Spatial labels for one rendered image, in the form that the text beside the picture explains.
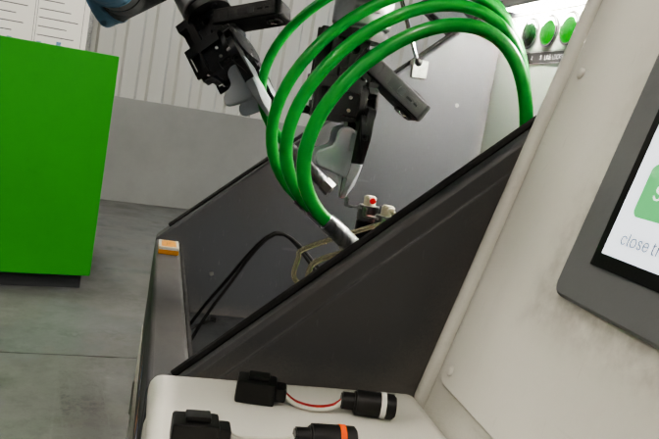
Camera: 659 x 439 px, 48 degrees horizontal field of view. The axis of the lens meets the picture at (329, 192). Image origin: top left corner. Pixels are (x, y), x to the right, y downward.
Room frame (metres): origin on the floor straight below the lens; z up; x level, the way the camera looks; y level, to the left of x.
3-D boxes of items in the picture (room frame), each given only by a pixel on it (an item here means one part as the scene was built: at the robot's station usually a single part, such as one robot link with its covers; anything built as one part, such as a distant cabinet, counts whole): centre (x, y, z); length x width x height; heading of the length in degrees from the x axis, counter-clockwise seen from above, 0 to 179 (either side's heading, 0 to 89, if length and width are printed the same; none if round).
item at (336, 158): (0.94, 0.00, 1.14); 0.06 x 0.03 x 0.09; 104
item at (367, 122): (0.94, -0.03, 1.19); 0.05 x 0.02 x 0.09; 14
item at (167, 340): (0.91, 0.18, 0.87); 0.62 x 0.04 x 0.16; 14
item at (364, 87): (0.95, 0.00, 1.25); 0.09 x 0.08 x 0.12; 104
